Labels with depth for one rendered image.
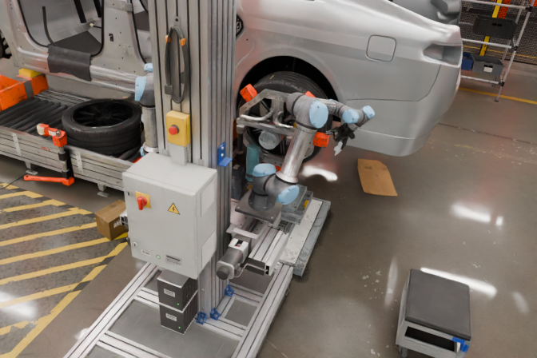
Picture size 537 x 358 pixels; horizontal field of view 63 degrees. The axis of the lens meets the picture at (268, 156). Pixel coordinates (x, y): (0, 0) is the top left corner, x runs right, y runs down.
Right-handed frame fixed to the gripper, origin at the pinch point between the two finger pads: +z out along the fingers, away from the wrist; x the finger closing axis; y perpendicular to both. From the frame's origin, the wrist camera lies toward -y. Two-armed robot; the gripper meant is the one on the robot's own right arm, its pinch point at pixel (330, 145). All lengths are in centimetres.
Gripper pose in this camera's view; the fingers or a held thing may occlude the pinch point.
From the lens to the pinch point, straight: 270.0
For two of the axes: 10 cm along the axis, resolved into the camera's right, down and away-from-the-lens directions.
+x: 3.4, 8.5, -4.0
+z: -5.8, 5.2, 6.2
